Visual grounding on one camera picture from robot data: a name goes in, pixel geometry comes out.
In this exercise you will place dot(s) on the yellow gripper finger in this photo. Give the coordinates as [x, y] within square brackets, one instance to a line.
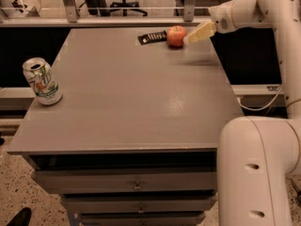
[201, 32]

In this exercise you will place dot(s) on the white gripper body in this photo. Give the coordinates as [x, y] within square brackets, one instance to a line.
[220, 19]

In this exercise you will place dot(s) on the red apple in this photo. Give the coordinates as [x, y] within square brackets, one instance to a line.
[175, 35]

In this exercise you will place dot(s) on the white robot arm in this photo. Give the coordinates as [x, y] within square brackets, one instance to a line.
[255, 154]

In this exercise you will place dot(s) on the black rxbar chocolate bar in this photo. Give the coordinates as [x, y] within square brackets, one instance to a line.
[152, 37]

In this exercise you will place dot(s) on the grey drawer cabinet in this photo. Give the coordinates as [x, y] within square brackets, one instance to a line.
[129, 106]

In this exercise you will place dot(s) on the top grey drawer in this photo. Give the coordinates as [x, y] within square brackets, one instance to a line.
[124, 180]

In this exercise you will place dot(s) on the grey drawer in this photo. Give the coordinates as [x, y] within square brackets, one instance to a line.
[139, 204]
[124, 180]
[147, 219]

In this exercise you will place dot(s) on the middle grey drawer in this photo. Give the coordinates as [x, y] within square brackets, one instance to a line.
[139, 204]

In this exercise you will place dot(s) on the white green soda can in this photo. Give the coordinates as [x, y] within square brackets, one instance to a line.
[38, 74]

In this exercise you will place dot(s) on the bottom grey drawer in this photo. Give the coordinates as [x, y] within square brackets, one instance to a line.
[147, 219]

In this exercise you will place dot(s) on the black shoe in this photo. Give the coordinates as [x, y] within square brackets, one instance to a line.
[22, 218]

